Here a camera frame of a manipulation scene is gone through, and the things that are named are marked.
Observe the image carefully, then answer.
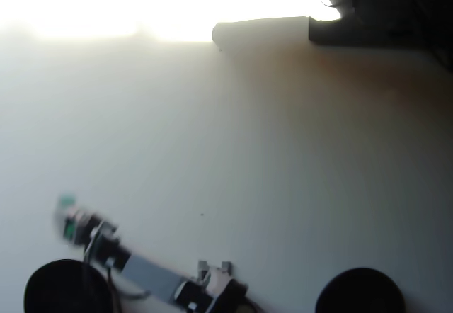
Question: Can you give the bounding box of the black gripper motor body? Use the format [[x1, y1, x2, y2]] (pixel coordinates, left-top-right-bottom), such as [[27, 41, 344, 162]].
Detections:
[[62, 205, 108, 249]]

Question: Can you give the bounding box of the grey flat box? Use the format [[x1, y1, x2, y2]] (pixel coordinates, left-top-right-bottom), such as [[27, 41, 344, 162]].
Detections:
[[212, 16, 311, 47]]

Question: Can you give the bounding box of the dark block furniture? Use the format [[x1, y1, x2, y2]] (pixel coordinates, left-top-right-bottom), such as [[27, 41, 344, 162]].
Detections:
[[308, 0, 453, 69]]

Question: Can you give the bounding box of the black round bowl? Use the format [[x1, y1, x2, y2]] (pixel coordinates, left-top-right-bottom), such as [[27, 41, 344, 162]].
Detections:
[[314, 267, 406, 313], [23, 258, 115, 313]]

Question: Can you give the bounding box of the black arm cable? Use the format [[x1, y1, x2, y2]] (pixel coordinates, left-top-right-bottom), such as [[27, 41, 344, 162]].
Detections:
[[122, 286, 151, 298], [81, 247, 123, 313]]

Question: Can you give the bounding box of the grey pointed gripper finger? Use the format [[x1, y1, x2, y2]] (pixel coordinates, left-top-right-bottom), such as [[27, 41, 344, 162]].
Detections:
[[54, 202, 69, 238]]

